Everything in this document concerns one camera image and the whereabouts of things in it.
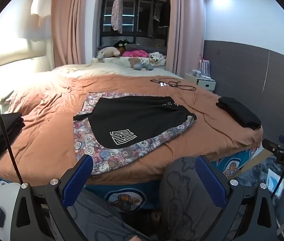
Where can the brown duvet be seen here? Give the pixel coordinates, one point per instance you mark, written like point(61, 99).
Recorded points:
point(44, 135)

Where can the cream padded headboard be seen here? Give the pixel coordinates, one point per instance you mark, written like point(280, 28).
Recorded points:
point(19, 65)

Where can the cream plush toy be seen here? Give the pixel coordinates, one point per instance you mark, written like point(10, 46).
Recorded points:
point(106, 52)

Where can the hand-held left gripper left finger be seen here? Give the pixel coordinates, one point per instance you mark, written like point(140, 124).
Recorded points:
point(78, 178)

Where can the pink fluffy cloth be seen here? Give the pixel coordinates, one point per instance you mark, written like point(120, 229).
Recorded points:
point(134, 53)

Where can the pink striped gift bag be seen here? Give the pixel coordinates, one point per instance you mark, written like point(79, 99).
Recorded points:
point(204, 66)

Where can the black plush toy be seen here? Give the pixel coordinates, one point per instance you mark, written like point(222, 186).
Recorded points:
point(120, 45)

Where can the white hanging garment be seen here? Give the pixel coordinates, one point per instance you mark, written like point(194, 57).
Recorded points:
point(40, 2)

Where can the white and blue box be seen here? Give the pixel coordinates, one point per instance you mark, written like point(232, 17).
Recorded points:
point(274, 180)

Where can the pink curtain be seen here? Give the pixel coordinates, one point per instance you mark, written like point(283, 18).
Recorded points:
point(184, 30)
point(69, 25)

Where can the person's grey printed trousers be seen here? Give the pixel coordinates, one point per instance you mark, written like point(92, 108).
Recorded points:
point(182, 200)

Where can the black pants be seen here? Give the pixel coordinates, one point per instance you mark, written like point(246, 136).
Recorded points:
point(137, 118)

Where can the grey pillow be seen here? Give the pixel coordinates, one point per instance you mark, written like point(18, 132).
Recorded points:
point(142, 47)

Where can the blue-grey shaggy rug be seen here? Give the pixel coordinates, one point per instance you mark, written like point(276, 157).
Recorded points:
point(252, 175)

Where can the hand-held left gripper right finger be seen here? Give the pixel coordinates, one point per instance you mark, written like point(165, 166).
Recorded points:
point(210, 183)

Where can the white nightstand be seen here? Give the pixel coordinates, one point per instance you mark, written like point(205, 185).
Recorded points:
point(203, 82)

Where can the dark window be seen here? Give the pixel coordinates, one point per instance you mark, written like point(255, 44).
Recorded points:
point(131, 15)

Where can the floral hanging garment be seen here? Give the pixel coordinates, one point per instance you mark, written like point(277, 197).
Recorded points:
point(116, 15)

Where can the bear print blanket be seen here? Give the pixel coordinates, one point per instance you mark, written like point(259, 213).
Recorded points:
point(121, 155)

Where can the white printed cloth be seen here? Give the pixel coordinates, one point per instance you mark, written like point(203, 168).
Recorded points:
point(157, 57)

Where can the blue cartoon print bed sheet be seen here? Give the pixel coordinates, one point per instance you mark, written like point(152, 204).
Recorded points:
point(124, 198)

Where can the dark hanging garments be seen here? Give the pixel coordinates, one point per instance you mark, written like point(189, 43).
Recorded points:
point(157, 15)

